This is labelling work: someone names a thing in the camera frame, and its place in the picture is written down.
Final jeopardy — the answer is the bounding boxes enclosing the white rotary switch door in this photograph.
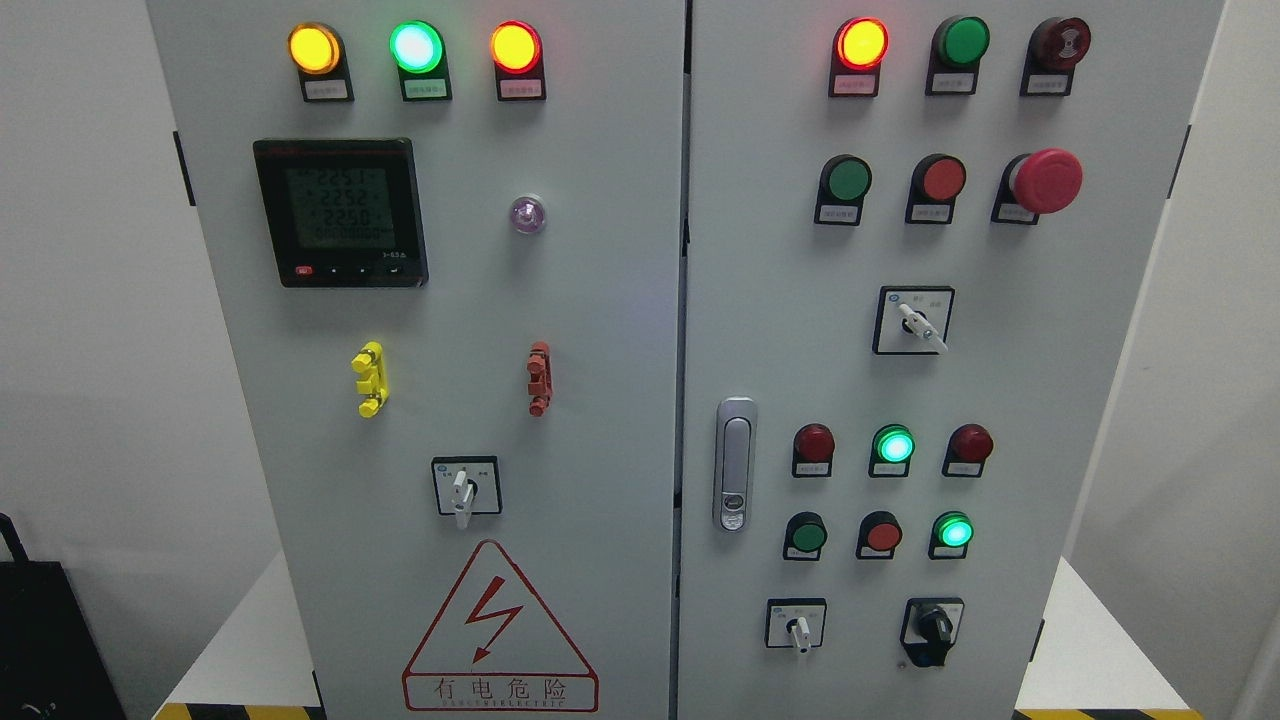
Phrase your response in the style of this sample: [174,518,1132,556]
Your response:
[430,455,503,530]

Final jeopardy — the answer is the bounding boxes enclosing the small clear bulb light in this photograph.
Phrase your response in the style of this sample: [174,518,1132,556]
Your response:
[508,193,547,234]

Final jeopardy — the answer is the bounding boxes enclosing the grey electrical control cabinet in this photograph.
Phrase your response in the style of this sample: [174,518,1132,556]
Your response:
[147,1,1224,719]

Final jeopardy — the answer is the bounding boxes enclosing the red terminal clip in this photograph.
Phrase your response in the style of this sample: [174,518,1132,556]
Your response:
[525,341,554,416]

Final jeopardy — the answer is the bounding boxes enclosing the dark red indicator lower left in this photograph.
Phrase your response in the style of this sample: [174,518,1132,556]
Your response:
[791,423,836,478]

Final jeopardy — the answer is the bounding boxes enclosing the dark red indicator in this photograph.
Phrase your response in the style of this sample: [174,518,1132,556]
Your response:
[942,423,995,478]
[791,423,836,478]

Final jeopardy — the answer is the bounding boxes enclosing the green lit indicator middle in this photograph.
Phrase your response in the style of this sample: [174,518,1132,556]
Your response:
[867,423,915,478]

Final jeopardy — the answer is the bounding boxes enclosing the yellow terminal clip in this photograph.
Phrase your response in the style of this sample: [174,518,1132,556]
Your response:
[349,341,390,419]

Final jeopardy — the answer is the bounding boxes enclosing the green push button upper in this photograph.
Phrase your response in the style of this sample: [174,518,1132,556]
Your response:
[813,154,873,225]

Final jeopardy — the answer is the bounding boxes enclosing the red push button lower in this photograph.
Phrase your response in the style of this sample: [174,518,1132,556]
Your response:
[855,510,902,560]

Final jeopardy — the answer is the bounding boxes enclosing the red push button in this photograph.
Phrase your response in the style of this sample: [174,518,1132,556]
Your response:
[855,510,902,560]
[904,152,966,225]

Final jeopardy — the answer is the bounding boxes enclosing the red high voltage warning sticker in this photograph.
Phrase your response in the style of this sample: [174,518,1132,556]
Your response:
[402,539,600,714]

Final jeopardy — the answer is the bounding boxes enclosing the black digital power meter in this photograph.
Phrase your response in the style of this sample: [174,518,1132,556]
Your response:
[253,137,429,288]

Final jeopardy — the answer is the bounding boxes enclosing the red indicator light left door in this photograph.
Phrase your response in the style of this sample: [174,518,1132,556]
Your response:
[490,20,547,102]

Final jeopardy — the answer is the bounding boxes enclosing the dark red indicator lower right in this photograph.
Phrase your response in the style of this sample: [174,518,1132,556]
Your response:
[942,423,995,478]

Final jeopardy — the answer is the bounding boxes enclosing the red push button upper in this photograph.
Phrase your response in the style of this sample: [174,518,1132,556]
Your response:
[904,152,966,225]

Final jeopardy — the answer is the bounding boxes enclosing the green lit push button lower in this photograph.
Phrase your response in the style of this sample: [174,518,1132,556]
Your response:
[928,510,974,560]

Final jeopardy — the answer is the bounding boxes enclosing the green indicator light left door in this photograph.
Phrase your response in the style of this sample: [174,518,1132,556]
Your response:
[388,20,452,102]

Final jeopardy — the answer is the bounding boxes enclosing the red lit indicator right door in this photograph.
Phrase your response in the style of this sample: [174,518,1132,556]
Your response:
[828,15,890,97]

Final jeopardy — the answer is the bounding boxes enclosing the red emergency stop button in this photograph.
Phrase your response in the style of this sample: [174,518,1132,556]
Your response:
[989,149,1084,225]

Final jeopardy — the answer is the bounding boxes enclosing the yellow indicator light left door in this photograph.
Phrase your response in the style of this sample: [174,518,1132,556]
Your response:
[287,22,355,102]

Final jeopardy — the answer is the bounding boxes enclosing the green unlit indicator top right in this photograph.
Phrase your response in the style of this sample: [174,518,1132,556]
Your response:
[925,15,991,96]

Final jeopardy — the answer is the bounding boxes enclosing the white platform with hazard stripe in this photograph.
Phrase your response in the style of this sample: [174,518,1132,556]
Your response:
[155,553,1201,719]

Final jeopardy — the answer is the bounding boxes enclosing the dark red buzzer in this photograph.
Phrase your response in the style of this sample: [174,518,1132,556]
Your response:
[1020,17,1091,97]

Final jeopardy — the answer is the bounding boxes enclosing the black object bottom left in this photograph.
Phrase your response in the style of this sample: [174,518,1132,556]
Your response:
[1,514,125,719]

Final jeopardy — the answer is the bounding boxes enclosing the silver door lock handle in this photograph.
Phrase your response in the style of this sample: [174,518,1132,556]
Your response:
[712,397,758,532]

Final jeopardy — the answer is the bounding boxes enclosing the white rotary switch upper right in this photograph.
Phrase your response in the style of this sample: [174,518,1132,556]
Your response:
[872,286,956,355]

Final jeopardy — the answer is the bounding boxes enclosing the white rotary switch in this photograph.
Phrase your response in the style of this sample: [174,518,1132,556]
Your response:
[872,286,956,355]
[765,597,827,655]

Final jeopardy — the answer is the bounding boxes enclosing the white rotary switch lower right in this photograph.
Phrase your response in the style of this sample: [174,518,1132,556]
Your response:
[765,597,827,655]

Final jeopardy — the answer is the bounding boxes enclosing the black selector knob switch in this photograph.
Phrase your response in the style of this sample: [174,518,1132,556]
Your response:
[900,597,965,667]

